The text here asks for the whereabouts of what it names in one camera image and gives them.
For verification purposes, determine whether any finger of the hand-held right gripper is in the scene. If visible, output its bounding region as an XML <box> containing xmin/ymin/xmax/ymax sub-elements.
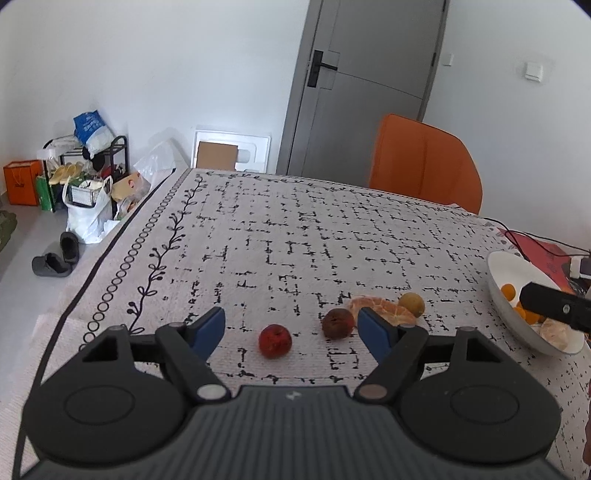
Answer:
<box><xmin>518</xmin><ymin>282</ymin><xmax>591</xmax><ymax>334</ymax></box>

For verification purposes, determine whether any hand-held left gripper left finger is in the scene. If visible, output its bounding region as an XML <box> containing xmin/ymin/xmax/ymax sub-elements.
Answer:
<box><xmin>81</xmin><ymin>306</ymin><xmax>232</xmax><ymax>407</ymax></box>

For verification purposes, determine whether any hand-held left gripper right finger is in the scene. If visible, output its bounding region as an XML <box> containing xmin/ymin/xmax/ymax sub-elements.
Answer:
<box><xmin>353</xmin><ymin>307</ymin><xmax>502</xmax><ymax>404</ymax></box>

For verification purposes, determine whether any dark red plum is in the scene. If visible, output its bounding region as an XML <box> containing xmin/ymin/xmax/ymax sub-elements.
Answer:
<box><xmin>322</xmin><ymin>308</ymin><xmax>355</xmax><ymax>340</ymax></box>

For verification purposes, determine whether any olive brown kiwi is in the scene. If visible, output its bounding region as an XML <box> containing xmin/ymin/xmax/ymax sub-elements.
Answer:
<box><xmin>398</xmin><ymin>292</ymin><xmax>426</xmax><ymax>318</ymax></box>

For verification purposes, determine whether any white bowl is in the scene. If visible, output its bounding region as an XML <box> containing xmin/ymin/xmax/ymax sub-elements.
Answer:
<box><xmin>487</xmin><ymin>250</ymin><xmax>586</xmax><ymax>356</ymax></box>

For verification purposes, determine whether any red apple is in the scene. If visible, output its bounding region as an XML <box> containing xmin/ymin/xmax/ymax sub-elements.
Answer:
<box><xmin>259</xmin><ymin>324</ymin><xmax>293</xmax><ymax>359</ymax></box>

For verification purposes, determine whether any red orange table mat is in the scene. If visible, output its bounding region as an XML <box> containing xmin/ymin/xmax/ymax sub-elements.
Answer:
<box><xmin>499</xmin><ymin>228</ymin><xmax>591</xmax><ymax>296</ymax></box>

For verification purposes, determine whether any black patterned white tablecloth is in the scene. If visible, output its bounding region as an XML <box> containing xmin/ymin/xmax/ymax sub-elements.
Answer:
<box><xmin>9</xmin><ymin>168</ymin><xmax>591</xmax><ymax>480</ymax></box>

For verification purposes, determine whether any white plastic bag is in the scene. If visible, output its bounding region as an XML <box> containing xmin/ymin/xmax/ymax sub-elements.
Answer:
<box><xmin>62</xmin><ymin>175</ymin><xmax>116</xmax><ymax>244</ymax></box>

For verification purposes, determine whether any grey slipper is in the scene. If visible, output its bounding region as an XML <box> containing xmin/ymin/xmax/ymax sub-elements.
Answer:
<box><xmin>60</xmin><ymin>232</ymin><xmax>81</xmax><ymax>261</ymax></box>
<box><xmin>31</xmin><ymin>253</ymin><xmax>73</xmax><ymax>278</ymax></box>

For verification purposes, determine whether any brown paper bag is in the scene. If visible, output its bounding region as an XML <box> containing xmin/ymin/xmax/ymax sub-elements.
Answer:
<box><xmin>111</xmin><ymin>172</ymin><xmax>151</xmax><ymax>204</ymax></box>

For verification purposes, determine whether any brown cardboard sheet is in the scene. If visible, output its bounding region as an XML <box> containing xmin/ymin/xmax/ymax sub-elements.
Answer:
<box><xmin>196</xmin><ymin>141</ymin><xmax>239</xmax><ymax>171</ymax></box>

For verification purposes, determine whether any clear plastic bag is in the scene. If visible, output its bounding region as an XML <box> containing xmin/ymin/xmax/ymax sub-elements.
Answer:
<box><xmin>133</xmin><ymin>136</ymin><xmax>190</xmax><ymax>185</ymax></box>

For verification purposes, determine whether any orange chair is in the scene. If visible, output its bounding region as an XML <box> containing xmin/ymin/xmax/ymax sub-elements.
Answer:
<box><xmin>368</xmin><ymin>114</ymin><xmax>483</xmax><ymax>215</ymax></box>

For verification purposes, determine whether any white foam board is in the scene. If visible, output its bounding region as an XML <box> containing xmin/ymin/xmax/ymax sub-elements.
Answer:
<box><xmin>189</xmin><ymin>126</ymin><xmax>271</xmax><ymax>174</ymax></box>

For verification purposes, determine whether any black shoe rack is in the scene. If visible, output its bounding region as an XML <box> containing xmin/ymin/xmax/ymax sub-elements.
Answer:
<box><xmin>42</xmin><ymin>135</ymin><xmax>130</xmax><ymax>213</ymax></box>

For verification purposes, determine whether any green paper bag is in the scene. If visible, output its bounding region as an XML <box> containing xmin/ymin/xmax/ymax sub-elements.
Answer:
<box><xmin>36</xmin><ymin>175</ymin><xmax>56</xmax><ymax>212</ymax></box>

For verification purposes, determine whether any pair of yellow slippers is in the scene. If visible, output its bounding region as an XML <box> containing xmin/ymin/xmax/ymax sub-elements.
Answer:
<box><xmin>48</xmin><ymin>162</ymin><xmax>84</xmax><ymax>185</ymax></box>

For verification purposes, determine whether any green camouflage cloth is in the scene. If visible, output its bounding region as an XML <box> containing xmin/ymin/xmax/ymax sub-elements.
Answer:
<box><xmin>0</xmin><ymin>210</ymin><xmax>18</xmax><ymax>252</ymax></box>

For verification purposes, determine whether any grey door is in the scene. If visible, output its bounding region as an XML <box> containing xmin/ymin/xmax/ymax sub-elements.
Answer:
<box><xmin>277</xmin><ymin>0</ymin><xmax>451</xmax><ymax>188</ymax></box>

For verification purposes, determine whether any blue and white bag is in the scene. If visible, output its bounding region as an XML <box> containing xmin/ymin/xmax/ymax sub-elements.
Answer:
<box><xmin>74</xmin><ymin>110</ymin><xmax>114</xmax><ymax>155</ymax></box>

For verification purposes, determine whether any orange shopping bag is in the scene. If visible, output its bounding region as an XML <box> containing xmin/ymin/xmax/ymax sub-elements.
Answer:
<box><xmin>3</xmin><ymin>160</ymin><xmax>44</xmax><ymax>206</ymax></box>

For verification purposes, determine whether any black cable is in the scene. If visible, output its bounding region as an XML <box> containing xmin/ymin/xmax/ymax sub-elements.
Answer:
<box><xmin>482</xmin><ymin>217</ymin><xmax>591</xmax><ymax>257</ymax></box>

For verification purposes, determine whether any black door lock handle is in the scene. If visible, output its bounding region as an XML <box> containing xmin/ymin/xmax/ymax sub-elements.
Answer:
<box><xmin>307</xmin><ymin>50</ymin><xmax>340</xmax><ymax>88</ymax></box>

